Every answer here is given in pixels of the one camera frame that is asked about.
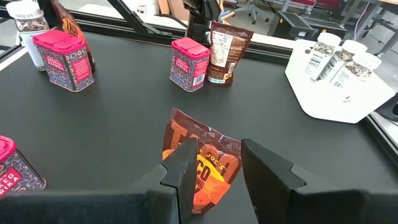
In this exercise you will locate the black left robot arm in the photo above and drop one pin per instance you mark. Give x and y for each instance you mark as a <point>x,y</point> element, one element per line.
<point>199,18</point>

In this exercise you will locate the black cabinet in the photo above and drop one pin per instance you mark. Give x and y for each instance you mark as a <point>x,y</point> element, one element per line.
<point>329,29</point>

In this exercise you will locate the office chair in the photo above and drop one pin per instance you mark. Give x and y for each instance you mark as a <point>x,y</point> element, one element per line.
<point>252,9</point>

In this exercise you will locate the black equipment case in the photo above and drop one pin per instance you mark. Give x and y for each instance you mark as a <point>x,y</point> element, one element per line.
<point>289,25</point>

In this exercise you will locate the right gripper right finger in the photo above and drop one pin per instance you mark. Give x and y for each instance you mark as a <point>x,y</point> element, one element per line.
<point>267,186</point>

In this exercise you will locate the white plastic bin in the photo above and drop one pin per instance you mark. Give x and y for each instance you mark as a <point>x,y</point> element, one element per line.
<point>326,102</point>

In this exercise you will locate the brown taco seasoning packet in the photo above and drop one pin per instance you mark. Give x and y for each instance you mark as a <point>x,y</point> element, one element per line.
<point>214,174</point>
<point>66,21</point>
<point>228,49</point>

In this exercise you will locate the smoked paprika tin red lid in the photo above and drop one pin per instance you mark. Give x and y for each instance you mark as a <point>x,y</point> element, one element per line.
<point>63,62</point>
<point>186,67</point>
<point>15,174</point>

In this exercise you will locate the white-lidded spice jar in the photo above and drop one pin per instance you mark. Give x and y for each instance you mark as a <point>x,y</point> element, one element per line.
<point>323,49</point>
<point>26,25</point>
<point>343,56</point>
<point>357,70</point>

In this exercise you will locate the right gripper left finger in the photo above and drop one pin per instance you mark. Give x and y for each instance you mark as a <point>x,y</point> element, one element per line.
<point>186,174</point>

